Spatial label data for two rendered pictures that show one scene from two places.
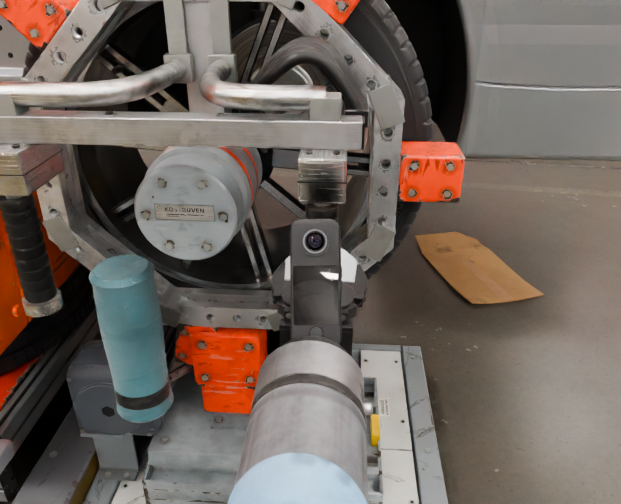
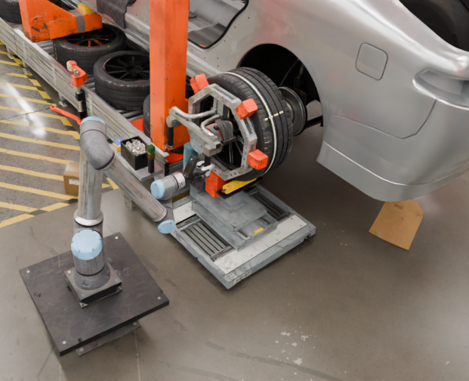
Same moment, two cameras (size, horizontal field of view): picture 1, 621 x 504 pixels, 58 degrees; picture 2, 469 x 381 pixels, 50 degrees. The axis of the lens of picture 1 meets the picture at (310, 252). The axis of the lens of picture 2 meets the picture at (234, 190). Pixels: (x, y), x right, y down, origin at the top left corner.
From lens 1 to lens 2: 2.34 m
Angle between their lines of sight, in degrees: 35
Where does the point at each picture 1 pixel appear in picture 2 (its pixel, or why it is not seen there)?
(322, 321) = (186, 171)
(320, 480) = (161, 184)
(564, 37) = (348, 141)
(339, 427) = (169, 182)
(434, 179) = (253, 162)
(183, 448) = (204, 199)
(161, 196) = (194, 137)
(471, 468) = (286, 267)
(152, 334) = not seen: hidden behind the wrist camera
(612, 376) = (380, 287)
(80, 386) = not seen: hidden behind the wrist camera
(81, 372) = not seen: hidden behind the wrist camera
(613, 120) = (359, 177)
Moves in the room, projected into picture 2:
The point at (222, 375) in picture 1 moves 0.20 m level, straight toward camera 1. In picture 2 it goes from (209, 183) to (190, 199)
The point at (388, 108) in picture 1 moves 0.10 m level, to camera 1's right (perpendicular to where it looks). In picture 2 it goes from (246, 141) to (259, 150)
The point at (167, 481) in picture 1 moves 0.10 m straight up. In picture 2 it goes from (196, 205) to (197, 194)
